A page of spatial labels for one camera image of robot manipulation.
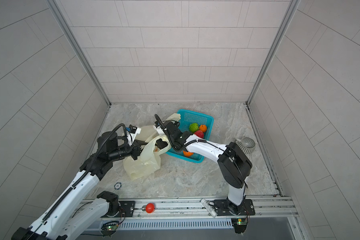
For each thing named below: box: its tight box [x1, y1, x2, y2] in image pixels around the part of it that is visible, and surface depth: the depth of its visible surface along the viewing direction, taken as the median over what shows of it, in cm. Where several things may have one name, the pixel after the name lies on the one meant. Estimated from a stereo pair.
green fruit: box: [189, 122, 199, 133], surface depth 98 cm
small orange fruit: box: [199, 124, 207, 133], surface depth 100 cm
